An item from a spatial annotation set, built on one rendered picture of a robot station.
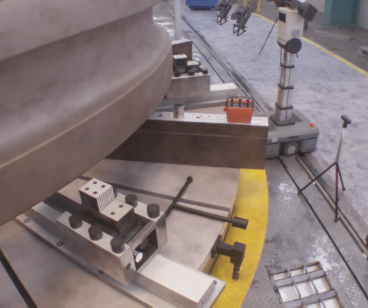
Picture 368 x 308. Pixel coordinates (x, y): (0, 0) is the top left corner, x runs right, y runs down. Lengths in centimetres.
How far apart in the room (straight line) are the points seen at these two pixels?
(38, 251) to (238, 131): 156
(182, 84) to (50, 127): 198
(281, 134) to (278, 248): 120
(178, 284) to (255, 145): 125
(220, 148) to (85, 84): 117
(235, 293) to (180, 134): 118
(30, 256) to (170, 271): 90
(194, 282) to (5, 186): 96
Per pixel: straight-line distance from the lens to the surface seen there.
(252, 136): 245
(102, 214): 160
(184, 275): 168
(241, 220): 210
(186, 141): 251
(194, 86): 336
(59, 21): 145
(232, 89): 361
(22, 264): 213
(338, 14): 1108
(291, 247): 248
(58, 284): 195
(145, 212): 168
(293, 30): 304
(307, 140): 338
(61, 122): 160
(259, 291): 220
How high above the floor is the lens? 180
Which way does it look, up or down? 32 degrees down
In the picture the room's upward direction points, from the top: 3 degrees counter-clockwise
